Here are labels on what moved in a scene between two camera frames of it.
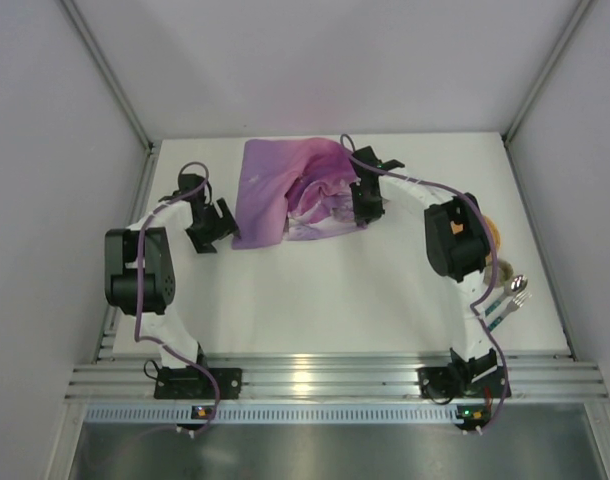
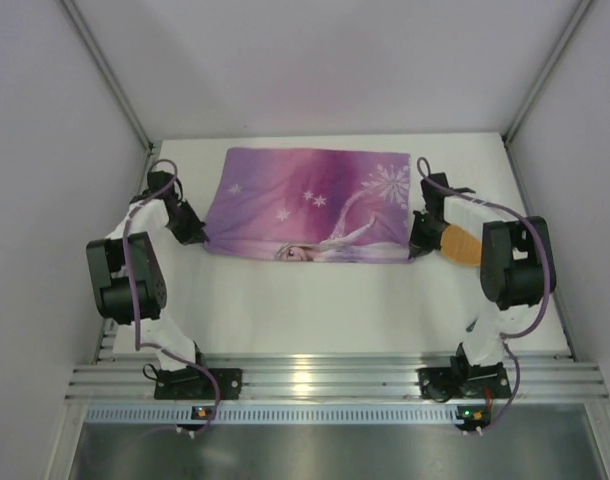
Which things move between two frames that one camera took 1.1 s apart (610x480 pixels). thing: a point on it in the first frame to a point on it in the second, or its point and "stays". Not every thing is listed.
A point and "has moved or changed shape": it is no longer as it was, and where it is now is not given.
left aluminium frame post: [108, 74] stays
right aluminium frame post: [578, 18] stays
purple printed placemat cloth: [293, 189] has moved or changed shape
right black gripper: [366, 208] to [420, 240]
